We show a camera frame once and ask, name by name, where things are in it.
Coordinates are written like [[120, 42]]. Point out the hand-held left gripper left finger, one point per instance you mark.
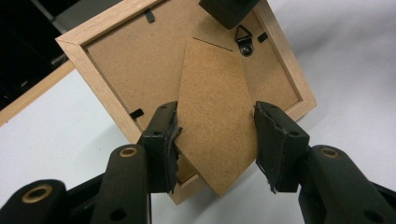
[[157, 149]]

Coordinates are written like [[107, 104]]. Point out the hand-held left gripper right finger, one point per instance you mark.
[[280, 146]]

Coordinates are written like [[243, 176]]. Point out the wooden picture frame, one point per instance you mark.
[[140, 68]]

